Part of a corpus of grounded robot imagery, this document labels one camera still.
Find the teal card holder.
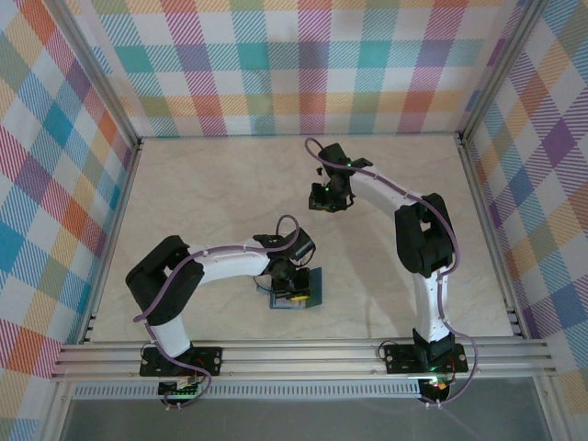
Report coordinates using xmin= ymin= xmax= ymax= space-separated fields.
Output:
xmin=254 ymin=266 xmax=326 ymax=312

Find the aluminium mounting rail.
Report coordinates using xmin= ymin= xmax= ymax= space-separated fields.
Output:
xmin=50 ymin=338 xmax=558 ymax=381

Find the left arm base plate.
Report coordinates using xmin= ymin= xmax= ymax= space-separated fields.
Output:
xmin=140 ymin=346 xmax=223 ymax=378

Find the grey slotted cable duct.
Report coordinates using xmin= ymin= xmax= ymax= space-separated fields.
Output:
xmin=73 ymin=384 xmax=424 ymax=401

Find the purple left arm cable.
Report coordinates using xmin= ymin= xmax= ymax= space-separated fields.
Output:
xmin=132 ymin=214 xmax=302 ymax=410

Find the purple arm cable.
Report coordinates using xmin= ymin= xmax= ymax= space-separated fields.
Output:
xmin=132 ymin=214 xmax=302 ymax=410
xmin=304 ymin=137 xmax=483 ymax=409

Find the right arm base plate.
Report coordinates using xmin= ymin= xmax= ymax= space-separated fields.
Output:
xmin=383 ymin=342 xmax=469 ymax=374

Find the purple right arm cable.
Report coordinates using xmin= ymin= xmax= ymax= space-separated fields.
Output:
xmin=304 ymin=137 xmax=483 ymax=409

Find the aluminium table side rail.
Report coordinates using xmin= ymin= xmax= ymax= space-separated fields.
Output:
xmin=457 ymin=137 xmax=527 ymax=341
xmin=78 ymin=140 xmax=143 ymax=345

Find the aluminium frame post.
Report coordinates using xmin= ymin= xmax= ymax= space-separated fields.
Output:
xmin=53 ymin=0 xmax=142 ymax=151
xmin=457 ymin=0 xmax=550 ymax=146

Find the aluminium frame leg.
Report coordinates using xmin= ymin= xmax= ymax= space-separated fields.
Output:
xmin=535 ymin=376 xmax=569 ymax=441
xmin=39 ymin=380 xmax=77 ymax=441

